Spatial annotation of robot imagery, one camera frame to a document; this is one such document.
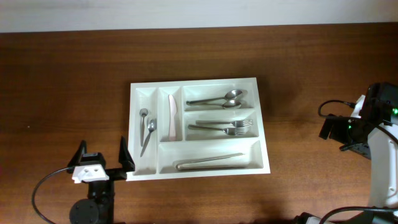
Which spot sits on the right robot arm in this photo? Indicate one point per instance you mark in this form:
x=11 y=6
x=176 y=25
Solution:
x=380 y=112

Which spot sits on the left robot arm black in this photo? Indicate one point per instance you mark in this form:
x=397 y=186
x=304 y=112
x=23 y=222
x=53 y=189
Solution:
x=98 y=207

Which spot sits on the metal fork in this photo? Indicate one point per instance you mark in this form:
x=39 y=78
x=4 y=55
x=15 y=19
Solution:
x=236 y=124
x=228 y=131

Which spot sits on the small metal teaspoon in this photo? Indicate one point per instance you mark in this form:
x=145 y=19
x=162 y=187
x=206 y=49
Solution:
x=142 y=113
x=152 y=126

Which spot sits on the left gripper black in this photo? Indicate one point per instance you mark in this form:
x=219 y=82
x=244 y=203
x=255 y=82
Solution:
x=125 y=159

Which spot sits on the white plastic cutlery tray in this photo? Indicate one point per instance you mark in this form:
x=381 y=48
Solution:
x=161 y=153

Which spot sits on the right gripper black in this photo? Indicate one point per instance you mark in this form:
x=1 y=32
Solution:
x=334 y=132

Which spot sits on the pink plastic knife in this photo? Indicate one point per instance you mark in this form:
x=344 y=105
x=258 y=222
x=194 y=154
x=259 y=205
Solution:
x=173 y=112

